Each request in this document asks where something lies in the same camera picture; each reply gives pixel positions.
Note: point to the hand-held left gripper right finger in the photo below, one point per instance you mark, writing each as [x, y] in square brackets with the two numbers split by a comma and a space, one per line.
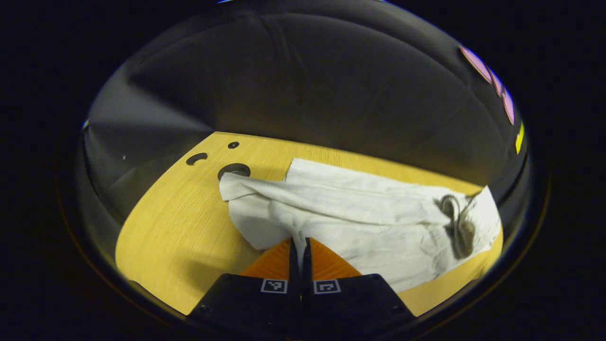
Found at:
[307, 284]

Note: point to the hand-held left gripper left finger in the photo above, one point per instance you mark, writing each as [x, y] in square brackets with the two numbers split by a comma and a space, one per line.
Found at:
[293, 284]

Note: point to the black backdrop cloth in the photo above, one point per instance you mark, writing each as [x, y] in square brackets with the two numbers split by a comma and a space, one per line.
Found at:
[284, 85]

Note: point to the white jeans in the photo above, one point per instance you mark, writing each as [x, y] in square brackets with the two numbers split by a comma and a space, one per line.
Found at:
[369, 213]

